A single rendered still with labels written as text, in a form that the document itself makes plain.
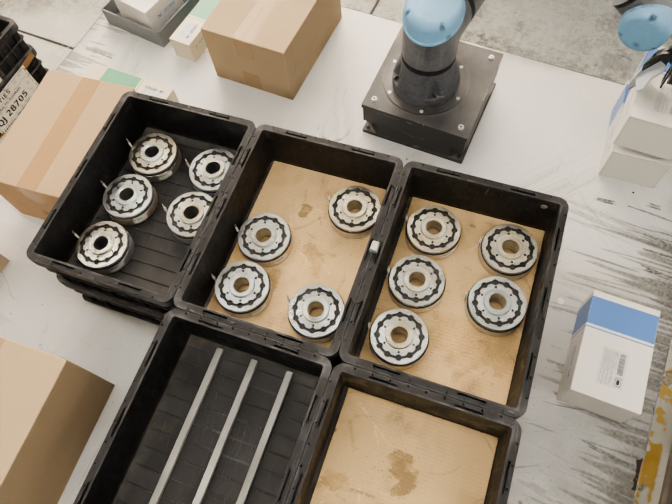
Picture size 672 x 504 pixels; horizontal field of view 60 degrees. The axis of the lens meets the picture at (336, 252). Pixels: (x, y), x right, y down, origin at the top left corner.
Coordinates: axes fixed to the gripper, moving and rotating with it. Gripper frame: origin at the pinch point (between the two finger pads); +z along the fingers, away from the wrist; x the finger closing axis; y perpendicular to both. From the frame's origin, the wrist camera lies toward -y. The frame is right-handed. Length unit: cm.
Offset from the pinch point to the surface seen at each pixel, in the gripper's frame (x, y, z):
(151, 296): -71, 80, -6
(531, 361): -10, 65, -5
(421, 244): -33, 49, 1
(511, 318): -14, 57, 1
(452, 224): -30, 43, 1
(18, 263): -116, 81, 17
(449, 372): -20, 69, 4
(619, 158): -3.1, 10.3, 9.9
